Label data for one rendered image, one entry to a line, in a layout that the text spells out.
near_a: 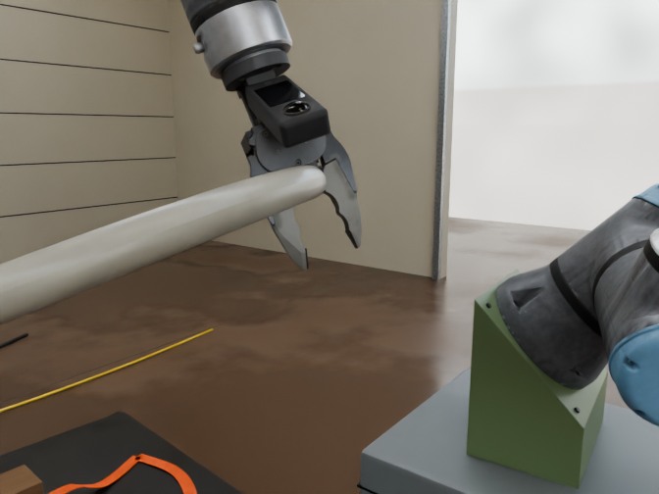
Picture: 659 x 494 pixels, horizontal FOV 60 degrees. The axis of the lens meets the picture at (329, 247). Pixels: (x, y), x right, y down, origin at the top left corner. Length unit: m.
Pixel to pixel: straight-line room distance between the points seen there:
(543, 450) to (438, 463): 0.15
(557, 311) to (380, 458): 0.33
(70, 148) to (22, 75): 0.83
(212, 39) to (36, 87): 6.09
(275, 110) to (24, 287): 0.28
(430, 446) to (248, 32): 0.65
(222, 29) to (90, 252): 0.31
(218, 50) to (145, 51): 6.81
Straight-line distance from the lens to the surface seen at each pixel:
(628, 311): 0.68
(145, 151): 7.29
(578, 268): 0.84
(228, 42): 0.58
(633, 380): 0.66
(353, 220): 0.59
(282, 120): 0.51
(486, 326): 0.84
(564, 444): 0.88
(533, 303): 0.85
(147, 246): 0.34
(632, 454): 1.02
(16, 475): 2.45
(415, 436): 0.96
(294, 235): 0.57
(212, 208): 0.36
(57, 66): 6.79
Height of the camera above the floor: 1.32
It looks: 11 degrees down
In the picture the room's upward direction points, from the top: straight up
